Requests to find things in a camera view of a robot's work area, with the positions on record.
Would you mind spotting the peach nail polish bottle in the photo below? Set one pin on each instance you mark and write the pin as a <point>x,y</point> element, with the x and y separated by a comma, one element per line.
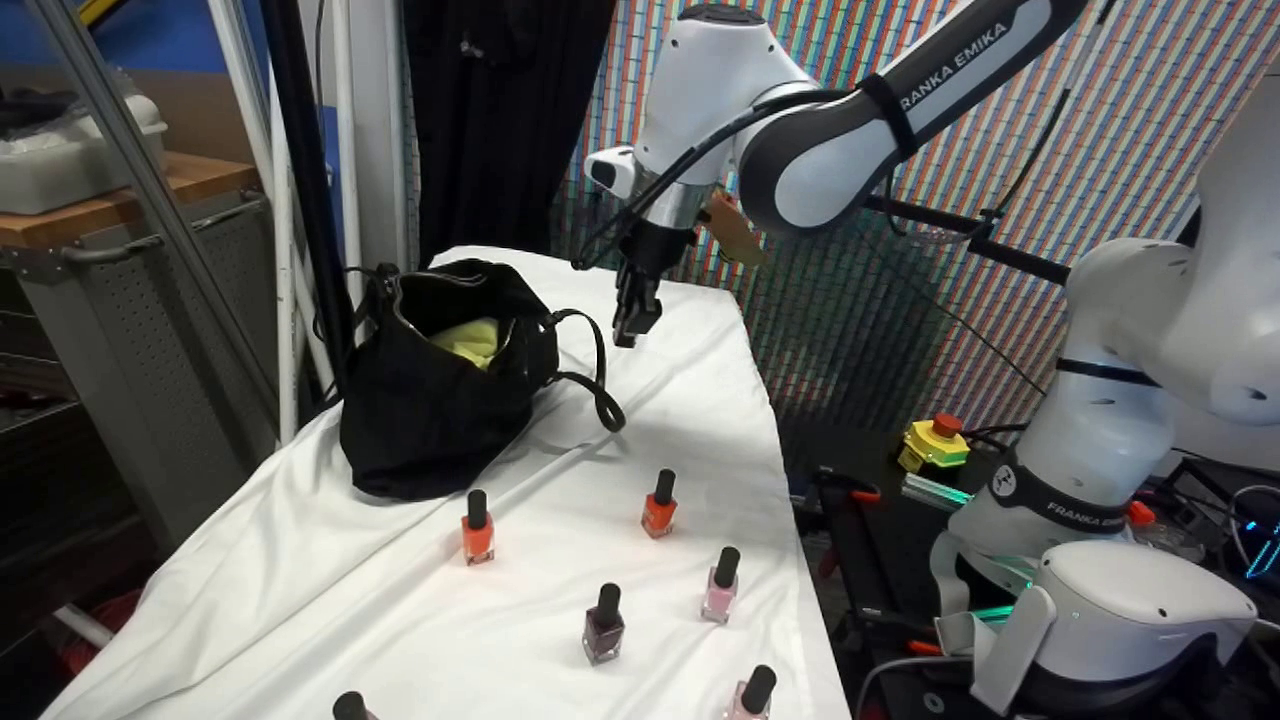
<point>349,705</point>

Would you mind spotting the white tablecloth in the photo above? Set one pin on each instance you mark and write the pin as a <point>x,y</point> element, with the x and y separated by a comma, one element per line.
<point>332,587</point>

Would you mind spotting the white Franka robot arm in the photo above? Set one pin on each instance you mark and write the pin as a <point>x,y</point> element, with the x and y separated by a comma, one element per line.
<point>1105,401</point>

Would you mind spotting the orange nail polish bottle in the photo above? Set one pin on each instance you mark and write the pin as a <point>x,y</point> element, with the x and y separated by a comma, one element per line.
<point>476,536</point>
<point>656,512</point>

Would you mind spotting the white plastic container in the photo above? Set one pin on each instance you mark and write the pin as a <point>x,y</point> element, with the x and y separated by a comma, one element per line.
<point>67,166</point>

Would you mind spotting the dark plum nail polish bottle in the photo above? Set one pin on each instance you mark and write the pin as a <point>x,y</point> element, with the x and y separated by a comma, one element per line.
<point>601,639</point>

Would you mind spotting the yellow cloth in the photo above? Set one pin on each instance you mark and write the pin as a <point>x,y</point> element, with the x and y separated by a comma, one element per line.
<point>475,345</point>

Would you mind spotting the pink nail polish bottle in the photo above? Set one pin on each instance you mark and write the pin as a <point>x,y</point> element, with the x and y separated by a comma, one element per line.
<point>722,601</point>

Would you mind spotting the grey cabinet with wooden top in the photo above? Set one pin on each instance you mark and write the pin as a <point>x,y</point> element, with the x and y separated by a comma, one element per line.
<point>121,345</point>

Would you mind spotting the tan wrist mount block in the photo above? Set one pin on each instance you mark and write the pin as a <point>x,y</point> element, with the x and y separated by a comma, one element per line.
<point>733,227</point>

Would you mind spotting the black device cyan lights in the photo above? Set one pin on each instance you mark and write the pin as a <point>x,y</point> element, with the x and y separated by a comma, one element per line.
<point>1262,542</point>

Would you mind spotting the black nail polish bottle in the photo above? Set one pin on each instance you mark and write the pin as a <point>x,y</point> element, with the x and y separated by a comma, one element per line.
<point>754,690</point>

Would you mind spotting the black vertical pole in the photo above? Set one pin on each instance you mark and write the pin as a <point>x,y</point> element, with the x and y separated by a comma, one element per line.
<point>301,160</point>

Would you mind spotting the aluminium frame bar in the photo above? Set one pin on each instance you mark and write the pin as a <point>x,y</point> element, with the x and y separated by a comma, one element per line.
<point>144,185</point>

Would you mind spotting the yellow red emergency stop button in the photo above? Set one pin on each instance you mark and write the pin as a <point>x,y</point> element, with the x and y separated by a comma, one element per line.
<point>939,444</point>

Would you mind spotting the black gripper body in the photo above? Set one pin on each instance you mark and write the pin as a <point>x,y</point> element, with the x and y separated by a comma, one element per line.
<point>656,253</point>

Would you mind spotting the black hanging curtain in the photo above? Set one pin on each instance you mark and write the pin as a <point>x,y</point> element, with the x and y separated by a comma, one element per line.
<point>507,132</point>

